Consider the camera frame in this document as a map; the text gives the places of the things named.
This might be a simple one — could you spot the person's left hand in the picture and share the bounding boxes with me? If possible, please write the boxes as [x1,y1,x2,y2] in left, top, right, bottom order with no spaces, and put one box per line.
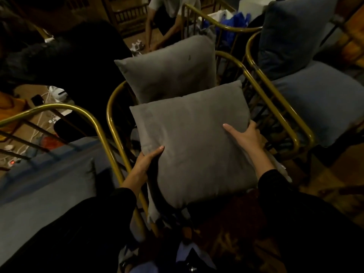
[131,145,165,186]

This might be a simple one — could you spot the person's right hand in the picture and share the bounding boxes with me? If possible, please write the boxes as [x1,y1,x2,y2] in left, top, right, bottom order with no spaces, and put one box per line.
[223,120,267,153]

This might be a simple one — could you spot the large grey pillow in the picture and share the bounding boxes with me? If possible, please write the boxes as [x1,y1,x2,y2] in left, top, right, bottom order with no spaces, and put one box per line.
[129,80,258,209]

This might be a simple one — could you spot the person's left forearm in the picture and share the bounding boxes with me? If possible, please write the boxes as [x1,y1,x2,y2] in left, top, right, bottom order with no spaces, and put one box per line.
[0,176,143,273]

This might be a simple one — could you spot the person's right forearm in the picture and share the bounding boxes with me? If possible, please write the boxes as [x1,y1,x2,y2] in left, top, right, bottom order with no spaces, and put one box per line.
[246,145,364,273]

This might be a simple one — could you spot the grey pillow with dark spot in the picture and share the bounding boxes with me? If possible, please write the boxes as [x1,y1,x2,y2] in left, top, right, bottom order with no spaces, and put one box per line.
[114,35,217,104]

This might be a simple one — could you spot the blue seat cushion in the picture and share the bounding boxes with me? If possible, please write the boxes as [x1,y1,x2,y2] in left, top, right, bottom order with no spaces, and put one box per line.
[271,61,364,148]
[0,136,121,266]

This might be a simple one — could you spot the blue bag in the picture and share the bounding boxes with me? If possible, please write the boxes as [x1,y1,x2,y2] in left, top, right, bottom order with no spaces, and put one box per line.
[202,12,252,36]

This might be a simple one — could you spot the white device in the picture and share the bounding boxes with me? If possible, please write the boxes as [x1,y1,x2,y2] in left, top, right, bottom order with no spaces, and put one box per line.
[46,86,69,103]

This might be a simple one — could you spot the blue pillow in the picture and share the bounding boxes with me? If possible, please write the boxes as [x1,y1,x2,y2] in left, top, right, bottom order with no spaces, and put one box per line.
[257,0,339,80]

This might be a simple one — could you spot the black coat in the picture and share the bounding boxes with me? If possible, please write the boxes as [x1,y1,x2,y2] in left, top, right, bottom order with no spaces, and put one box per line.
[0,19,133,143]

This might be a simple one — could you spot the white box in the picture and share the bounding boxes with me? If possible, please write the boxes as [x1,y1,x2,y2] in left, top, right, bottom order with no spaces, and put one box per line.
[238,0,278,24]

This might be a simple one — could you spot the dark wooden chair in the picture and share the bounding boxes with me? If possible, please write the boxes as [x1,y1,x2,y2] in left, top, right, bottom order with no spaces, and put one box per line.
[101,0,150,37]

